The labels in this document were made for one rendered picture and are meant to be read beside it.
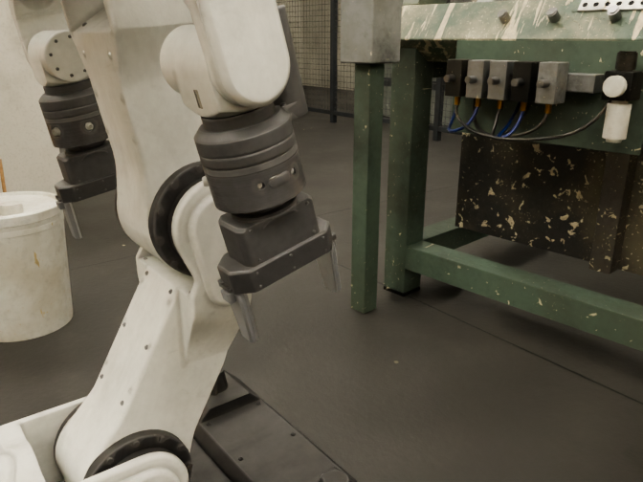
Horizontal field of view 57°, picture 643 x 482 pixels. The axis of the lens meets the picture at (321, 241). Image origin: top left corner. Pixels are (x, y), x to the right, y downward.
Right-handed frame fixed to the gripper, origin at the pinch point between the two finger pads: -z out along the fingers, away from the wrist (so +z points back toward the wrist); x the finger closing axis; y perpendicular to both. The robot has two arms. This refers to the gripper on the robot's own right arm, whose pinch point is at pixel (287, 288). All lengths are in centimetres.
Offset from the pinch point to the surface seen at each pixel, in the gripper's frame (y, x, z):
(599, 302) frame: 21, 94, -65
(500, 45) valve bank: 52, 101, -3
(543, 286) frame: 36, 91, -65
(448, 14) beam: 72, 105, 4
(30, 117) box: 258, 21, -17
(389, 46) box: 77, 86, 0
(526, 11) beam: 49, 107, 3
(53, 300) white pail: 124, -13, -46
